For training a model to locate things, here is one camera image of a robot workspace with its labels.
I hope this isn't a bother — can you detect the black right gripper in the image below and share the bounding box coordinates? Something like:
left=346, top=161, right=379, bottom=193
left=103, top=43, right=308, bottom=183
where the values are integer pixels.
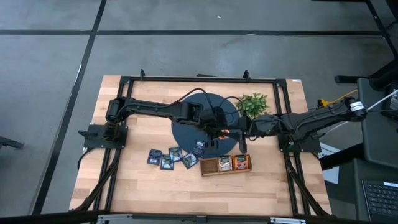
left=228, top=116, right=265, bottom=154

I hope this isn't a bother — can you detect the small green potted plant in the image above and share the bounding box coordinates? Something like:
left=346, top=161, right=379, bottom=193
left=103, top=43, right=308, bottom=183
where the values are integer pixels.
left=241, top=92, right=270, bottom=119

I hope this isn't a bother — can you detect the dark grey desk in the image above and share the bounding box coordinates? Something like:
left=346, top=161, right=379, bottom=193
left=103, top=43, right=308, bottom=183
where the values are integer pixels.
left=323, top=157, right=398, bottom=224

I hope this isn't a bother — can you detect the black crossbar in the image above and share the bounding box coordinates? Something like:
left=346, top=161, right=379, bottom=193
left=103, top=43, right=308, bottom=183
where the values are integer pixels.
left=0, top=210, right=398, bottom=224

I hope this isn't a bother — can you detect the black device on desk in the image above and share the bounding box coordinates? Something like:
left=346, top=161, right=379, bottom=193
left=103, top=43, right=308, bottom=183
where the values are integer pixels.
left=381, top=81, right=398, bottom=121

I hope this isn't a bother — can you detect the black power cable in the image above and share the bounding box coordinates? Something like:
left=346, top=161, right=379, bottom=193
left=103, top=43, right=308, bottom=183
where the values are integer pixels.
left=76, top=147, right=94, bottom=172

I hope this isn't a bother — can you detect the silver aluminium extrusion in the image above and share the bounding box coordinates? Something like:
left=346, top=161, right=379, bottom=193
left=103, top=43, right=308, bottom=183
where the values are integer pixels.
left=96, top=213, right=134, bottom=224
left=269, top=217, right=307, bottom=224

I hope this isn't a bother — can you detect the dark laptop keyboard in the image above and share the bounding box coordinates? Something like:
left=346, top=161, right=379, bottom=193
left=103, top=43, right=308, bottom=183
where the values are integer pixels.
left=362, top=180, right=398, bottom=218

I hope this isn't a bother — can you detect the white grey cable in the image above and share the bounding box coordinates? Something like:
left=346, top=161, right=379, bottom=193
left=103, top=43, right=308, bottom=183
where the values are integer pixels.
left=312, top=89, right=398, bottom=140

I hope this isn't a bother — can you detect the black aluminium table frame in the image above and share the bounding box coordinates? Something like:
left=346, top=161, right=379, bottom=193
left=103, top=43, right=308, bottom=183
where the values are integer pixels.
left=70, top=68, right=332, bottom=218

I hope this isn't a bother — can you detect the black left camera cable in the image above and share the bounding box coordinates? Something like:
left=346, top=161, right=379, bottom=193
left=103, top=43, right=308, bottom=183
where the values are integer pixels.
left=164, top=87, right=218, bottom=113

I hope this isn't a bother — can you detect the beige fruit tea bag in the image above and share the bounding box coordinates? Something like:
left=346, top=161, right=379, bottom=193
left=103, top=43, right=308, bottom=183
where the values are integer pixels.
left=218, top=155, right=233, bottom=173

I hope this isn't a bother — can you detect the black chair base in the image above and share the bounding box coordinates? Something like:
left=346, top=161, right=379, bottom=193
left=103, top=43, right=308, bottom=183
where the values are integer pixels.
left=335, top=58, right=398, bottom=91

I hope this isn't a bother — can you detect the dark blue blackcurrant tea bag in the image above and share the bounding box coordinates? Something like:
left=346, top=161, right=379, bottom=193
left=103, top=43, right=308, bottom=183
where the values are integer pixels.
left=181, top=152, right=200, bottom=170
left=192, top=140, right=206, bottom=158
left=147, top=149, right=163, bottom=166
left=169, top=146, right=183, bottom=162
left=160, top=154, right=175, bottom=171

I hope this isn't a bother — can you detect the wooden three-compartment tea box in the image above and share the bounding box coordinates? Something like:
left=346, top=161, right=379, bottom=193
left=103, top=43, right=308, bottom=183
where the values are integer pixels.
left=200, top=154, right=253, bottom=177

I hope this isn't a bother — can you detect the round dark woven placemat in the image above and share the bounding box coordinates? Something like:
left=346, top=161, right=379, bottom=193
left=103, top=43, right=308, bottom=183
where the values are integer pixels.
left=171, top=92, right=242, bottom=159

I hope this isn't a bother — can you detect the white paper sheet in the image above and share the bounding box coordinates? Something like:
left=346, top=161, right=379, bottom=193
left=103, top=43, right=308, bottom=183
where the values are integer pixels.
left=318, top=142, right=342, bottom=185

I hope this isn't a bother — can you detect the yellow extension cord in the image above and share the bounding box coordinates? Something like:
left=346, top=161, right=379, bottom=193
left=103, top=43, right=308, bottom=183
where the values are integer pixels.
left=317, top=89, right=358, bottom=108

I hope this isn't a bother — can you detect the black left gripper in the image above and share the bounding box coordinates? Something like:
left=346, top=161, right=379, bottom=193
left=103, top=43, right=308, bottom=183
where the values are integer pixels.
left=198, top=106, right=229, bottom=150

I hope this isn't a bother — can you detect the dark chair leg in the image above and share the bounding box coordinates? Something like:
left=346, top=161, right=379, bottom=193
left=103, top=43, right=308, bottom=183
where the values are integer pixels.
left=0, top=136, right=25, bottom=150

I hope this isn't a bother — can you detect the black desk leg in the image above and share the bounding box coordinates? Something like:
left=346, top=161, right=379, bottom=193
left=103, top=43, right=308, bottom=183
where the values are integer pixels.
left=319, top=142, right=365, bottom=171

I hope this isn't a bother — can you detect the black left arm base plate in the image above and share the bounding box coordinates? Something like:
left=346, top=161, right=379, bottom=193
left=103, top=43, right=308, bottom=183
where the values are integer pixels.
left=77, top=124, right=128, bottom=149

